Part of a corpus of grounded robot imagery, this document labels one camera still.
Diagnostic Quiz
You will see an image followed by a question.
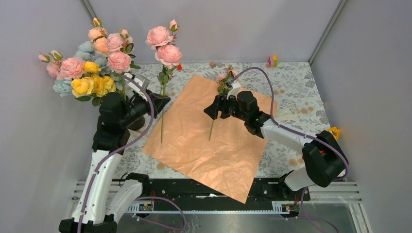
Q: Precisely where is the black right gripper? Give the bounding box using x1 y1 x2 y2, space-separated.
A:
204 92 248 122

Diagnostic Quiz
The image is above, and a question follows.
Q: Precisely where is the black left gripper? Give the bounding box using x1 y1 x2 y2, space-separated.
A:
120 88 171 127

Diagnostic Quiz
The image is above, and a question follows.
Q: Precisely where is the orange wrapping paper sheet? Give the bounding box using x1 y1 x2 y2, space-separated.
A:
142 75 277 203

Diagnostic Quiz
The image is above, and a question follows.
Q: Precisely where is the yellow rose stem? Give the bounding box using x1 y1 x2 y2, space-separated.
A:
71 61 117 98

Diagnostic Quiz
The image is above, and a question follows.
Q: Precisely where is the blue rose stem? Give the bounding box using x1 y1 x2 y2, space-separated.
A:
73 41 115 80

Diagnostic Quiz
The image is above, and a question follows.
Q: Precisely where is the peach rose stem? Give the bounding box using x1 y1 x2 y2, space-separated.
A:
88 17 109 56

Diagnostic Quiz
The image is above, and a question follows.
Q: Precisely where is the large pink rose stem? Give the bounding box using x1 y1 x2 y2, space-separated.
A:
46 50 85 80

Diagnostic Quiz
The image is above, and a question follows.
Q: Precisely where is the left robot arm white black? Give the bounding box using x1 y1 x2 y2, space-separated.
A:
58 90 171 233

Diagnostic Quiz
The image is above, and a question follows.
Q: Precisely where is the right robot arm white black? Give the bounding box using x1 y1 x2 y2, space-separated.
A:
204 91 348 200

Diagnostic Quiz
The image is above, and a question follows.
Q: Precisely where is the pink rose stem in vase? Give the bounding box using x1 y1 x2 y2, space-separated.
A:
38 50 116 106

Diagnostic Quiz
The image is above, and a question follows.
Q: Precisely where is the pink green stacked toy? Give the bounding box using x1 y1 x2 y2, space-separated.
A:
267 55 278 68

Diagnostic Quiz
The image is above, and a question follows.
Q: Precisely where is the floral patterned table mat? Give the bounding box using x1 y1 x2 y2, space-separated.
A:
114 62 330 179

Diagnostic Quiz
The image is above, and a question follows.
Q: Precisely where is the yellow plastic toy piece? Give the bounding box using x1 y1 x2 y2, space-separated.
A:
327 127 341 141

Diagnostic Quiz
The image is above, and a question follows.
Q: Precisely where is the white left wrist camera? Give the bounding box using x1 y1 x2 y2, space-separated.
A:
123 73 150 100

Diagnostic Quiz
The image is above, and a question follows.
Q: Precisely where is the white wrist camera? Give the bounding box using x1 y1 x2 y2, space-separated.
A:
123 73 150 100
226 80 241 100

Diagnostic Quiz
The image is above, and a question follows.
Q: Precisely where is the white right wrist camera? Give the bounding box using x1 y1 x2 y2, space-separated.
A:
226 80 241 100

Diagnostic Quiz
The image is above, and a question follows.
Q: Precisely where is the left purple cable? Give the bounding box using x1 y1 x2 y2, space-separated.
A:
76 76 188 233

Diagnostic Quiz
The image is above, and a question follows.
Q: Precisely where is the purple cable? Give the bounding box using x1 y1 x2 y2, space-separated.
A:
76 76 188 233
230 67 350 233

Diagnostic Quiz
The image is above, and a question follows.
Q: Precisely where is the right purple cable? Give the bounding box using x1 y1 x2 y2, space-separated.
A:
230 67 350 233

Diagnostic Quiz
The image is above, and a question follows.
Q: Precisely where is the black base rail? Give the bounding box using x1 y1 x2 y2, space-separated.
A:
88 172 345 212

